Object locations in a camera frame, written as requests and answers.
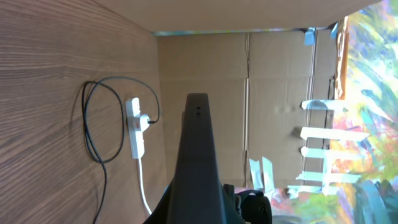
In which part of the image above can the white charger adapter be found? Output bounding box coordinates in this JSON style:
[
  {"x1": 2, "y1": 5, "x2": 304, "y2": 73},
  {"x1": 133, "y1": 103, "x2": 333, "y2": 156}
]
[{"x1": 134, "y1": 114, "x2": 150, "y2": 132}]

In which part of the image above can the Samsung Galaxy smartphone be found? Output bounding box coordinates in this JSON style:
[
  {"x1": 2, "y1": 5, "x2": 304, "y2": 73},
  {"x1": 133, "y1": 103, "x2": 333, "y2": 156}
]
[{"x1": 167, "y1": 93, "x2": 226, "y2": 224}]

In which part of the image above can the white power strip cord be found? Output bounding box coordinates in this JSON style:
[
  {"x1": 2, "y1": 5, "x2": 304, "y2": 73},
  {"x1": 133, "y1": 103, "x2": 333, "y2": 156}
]
[{"x1": 137, "y1": 157, "x2": 153, "y2": 216}]

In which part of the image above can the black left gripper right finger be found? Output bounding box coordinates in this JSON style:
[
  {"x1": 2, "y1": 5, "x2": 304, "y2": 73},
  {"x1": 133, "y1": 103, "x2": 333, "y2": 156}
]
[{"x1": 222, "y1": 184, "x2": 245, "y2": 224}]

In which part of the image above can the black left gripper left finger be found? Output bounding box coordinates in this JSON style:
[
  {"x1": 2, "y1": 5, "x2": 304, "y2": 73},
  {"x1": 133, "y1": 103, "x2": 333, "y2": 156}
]
[{"x1": 143, "y1": 183, "x2": 173, "y2": 224}]

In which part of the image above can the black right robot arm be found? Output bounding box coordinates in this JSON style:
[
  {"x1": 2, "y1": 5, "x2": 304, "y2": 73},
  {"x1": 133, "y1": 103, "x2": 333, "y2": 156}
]
[{"x1": 234, "y1": 189, "x2": 272, "y2": 224}]

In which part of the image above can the white power strip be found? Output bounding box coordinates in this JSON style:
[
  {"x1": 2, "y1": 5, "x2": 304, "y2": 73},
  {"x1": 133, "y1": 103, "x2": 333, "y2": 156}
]
[{"x1": 125, "y1": 98, "x2": 144, "y2": 159}]

